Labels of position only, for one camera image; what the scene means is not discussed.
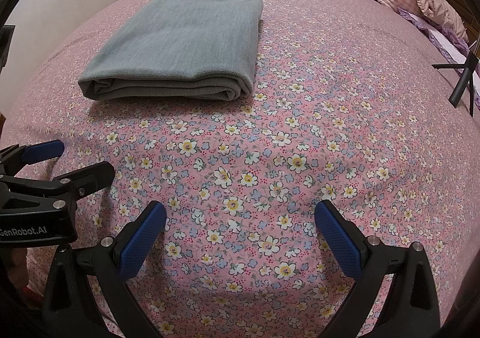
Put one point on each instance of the pink floral bed sheet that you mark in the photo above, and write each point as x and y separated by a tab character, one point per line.
281	173

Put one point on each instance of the black tripod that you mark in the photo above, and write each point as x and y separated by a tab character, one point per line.
461	83

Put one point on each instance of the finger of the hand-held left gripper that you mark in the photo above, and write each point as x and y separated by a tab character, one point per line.
43	150
90	176

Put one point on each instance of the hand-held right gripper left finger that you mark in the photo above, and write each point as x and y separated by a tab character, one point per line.
140	246

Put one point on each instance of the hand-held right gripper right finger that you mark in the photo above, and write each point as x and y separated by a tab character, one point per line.
339	242

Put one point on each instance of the grey pants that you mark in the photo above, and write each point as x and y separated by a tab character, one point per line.
176	42

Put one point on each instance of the purple ruffled pillow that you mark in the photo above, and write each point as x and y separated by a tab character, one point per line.
446	45

